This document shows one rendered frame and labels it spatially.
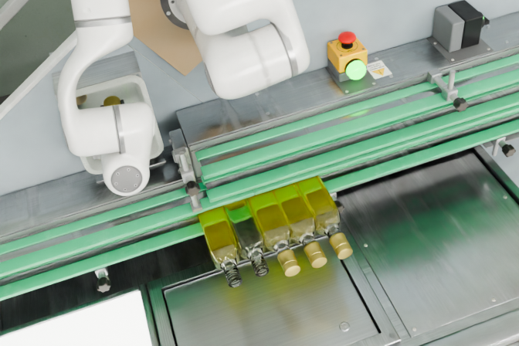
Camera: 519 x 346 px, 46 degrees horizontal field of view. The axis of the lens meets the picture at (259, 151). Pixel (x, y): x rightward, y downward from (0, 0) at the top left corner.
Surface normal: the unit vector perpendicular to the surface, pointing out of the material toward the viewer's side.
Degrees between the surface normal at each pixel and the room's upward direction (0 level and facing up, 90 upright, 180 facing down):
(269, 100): 90
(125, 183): 15
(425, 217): 90
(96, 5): 30
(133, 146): 4
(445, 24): 90
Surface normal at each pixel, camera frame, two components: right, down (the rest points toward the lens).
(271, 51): 0.08, 0.00
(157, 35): 0.32, 0.64
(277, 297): -0.11, -0.71
